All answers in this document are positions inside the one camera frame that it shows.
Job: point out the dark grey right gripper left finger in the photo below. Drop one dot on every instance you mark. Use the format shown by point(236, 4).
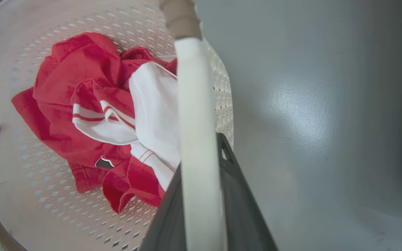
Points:
point(168, 216)

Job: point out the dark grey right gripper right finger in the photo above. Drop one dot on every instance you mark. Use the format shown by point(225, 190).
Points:
point(243, 209)

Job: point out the cream perforated plastic laundry basket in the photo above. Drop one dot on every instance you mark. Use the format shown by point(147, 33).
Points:
point(197, 139)

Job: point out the red and white garment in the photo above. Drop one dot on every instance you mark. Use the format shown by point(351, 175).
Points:
point(92, 111)

